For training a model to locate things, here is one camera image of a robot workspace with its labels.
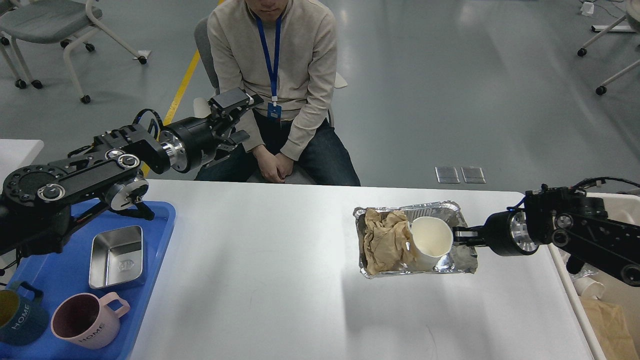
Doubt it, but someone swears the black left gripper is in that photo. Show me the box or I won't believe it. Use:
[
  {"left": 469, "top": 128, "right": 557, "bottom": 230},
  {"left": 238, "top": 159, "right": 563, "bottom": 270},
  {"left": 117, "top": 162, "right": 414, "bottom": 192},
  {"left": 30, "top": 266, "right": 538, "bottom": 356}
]
[{"left": 160, "top": 88, "right": 265, "bottom": 174}]

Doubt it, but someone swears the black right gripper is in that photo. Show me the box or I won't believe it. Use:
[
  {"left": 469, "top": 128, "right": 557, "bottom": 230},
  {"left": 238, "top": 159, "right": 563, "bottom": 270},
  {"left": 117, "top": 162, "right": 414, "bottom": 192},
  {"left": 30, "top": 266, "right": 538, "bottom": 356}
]
[{"left": 453, "top": 210, "right": 539, "bottom": 256}]

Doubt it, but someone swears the aluminium foil container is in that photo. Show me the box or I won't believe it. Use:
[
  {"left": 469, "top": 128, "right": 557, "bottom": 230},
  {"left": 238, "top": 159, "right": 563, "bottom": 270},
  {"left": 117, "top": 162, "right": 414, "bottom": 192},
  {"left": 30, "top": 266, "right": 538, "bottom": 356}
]
[{"left": 353, "top": 200, "right": 478, "bottom": 280}]

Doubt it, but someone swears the white paper cup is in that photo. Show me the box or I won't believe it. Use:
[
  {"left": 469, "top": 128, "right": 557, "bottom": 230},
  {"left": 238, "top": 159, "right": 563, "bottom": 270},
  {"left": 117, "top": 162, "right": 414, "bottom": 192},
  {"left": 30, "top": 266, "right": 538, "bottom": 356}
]
[{"left": 409, "top": 216, "right": 454, "bottom": 272}]

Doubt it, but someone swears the brown paper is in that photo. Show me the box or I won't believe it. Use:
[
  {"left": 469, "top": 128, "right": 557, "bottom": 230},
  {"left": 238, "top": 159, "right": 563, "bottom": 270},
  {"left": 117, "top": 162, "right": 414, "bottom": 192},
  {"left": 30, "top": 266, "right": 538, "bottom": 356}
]
[
  {"left": 362, "top": 208, "right": 416, "bottom": 275},
  {"left": 579, "top": 296, "right": 639, "bottom": 360}
]

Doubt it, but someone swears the stainless steel rectangular tray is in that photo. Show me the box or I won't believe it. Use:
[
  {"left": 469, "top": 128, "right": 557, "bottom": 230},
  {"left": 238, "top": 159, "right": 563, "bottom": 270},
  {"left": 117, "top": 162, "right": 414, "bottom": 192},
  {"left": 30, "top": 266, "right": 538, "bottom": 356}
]
[{"left": 87, "top": 225, "right": 146, "bottom": 291}]

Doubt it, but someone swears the pink HOME mug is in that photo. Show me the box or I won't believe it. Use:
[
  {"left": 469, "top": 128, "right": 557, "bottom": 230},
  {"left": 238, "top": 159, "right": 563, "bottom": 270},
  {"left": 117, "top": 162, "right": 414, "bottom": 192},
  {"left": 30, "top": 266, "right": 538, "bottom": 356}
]
[{"left": 50, "top": 292, "right": 131, "bottom": 350}]

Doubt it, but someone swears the dark blue HOME mug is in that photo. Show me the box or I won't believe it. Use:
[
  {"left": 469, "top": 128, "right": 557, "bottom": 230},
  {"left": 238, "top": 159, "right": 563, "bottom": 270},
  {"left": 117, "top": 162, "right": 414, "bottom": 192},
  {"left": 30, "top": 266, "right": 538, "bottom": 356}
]
[{"left": 0, "top": 281, "right": 50, "bottom": 346}]

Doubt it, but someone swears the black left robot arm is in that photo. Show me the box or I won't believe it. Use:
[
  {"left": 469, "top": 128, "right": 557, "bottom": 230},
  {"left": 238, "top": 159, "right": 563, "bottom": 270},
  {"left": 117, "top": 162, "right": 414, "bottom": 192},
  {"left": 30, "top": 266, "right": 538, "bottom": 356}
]
[{"left": 0, "top": 88, "right": 264, "bottom": 258}]

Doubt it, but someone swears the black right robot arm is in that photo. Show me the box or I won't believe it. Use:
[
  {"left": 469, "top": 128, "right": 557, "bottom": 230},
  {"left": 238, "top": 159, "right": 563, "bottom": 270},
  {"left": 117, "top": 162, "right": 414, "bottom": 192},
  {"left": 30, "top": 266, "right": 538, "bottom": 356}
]
[{"left": 452, "top": 177, "right": 640, "bottom": 287}]

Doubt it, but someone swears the right metal floor plate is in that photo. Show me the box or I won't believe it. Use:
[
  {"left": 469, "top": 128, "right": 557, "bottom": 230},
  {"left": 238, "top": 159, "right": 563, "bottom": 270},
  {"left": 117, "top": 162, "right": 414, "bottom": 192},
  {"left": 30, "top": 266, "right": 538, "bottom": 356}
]
[{"left": 461, "top": 166, "right": 487, "bottom": 184}]

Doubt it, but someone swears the metal floor plate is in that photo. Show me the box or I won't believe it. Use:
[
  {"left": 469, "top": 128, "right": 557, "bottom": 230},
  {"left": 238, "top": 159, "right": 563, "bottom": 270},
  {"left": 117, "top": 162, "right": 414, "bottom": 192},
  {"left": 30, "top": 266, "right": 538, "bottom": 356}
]
[
  {"left": 461, "top": 166, "right": 487, "bottom": 184},
  {"left": 434, "top": 166, "right": 461, "bottom": 184}
]

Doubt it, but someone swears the left metal floor plate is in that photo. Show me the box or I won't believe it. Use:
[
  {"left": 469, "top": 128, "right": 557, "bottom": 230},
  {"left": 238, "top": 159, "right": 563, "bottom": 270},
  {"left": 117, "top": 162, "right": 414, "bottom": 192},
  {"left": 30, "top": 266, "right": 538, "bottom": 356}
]
[{"left": 434, "top": 166, "right": 461, "bottom": 184}]

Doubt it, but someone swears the seated person in beige sweater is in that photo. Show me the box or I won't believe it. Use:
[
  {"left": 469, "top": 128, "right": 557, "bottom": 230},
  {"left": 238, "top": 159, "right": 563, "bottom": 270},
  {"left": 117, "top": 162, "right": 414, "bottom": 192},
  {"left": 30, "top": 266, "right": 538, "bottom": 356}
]
[{"left": 195, "top": 0, "right": 361, "bottom": 187}]

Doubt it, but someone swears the crumpled foil in bin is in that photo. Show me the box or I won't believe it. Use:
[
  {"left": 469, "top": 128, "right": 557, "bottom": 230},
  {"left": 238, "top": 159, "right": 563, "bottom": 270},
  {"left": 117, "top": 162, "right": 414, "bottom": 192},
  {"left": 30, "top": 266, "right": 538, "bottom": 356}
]
[{"left": 569, "top": 263, "right": 600, "bottom": 281}]

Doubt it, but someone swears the white cup in bin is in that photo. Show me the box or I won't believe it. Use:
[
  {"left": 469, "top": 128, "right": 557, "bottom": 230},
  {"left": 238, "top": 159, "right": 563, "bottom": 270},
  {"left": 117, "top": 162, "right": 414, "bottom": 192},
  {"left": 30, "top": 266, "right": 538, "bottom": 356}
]
[{"left": 573, "top": 276, "right": 606, "bottom": 299}]

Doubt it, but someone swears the beige plastic bin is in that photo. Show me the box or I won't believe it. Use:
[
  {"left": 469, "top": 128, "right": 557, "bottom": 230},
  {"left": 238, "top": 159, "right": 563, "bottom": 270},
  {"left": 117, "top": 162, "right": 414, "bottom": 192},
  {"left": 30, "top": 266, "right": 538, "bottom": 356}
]
[{"left": 547, "top": 191, "right": 640, "bottom": 360}]

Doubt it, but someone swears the brown paper in bin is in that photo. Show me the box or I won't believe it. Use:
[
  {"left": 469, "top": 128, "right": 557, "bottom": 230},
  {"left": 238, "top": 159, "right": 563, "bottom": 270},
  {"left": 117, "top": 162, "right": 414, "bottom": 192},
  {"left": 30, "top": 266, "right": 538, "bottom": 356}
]
[{"left": 579, "top": 296, "right": 639, "bottom": 360}]

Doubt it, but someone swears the white side table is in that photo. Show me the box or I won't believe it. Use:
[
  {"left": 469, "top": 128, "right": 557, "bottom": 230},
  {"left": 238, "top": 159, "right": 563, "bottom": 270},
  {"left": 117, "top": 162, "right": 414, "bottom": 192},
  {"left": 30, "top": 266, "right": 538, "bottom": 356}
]
[{"left": 0, "top": 138, "right": 44, "bottom": 180}]

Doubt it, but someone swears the white grey rolling chair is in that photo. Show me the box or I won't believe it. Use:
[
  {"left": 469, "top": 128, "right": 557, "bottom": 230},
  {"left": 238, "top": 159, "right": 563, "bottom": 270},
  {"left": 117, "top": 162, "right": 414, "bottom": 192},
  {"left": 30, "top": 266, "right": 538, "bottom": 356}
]
[{"left": 0, "top": 0, "right": 147, "bottom": 104}]

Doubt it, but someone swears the blue plastic tray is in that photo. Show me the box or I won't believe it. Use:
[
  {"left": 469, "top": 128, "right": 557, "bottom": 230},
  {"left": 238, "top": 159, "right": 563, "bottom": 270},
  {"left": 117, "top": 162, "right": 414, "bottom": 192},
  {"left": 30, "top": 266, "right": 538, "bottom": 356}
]
[{"left": 0, "top": 201, "right": 176, "bottom": 360}]

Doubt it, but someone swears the white power adapter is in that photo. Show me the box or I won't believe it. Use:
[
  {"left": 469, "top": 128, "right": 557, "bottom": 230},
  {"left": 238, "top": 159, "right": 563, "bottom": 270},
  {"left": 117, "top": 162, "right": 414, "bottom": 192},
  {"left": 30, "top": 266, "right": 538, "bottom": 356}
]
[{"left": 580, "top": 1, "right": 595, "bottom": 18}]

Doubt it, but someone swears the white chair base right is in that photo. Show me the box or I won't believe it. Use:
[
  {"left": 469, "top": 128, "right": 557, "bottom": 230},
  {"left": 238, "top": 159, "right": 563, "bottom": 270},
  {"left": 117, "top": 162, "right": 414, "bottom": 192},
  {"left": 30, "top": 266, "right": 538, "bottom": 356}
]
[{"left": 576, "top": 0, "right": 640, "bottom": 96}]

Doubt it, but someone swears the blue lanyard with badge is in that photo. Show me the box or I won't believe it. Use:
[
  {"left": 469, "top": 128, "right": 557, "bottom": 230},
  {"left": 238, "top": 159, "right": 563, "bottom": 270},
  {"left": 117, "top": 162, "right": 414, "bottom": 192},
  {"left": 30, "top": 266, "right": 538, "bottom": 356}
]
[{"left": 255, "top": 15, "right": 284, "bottom": 122}]

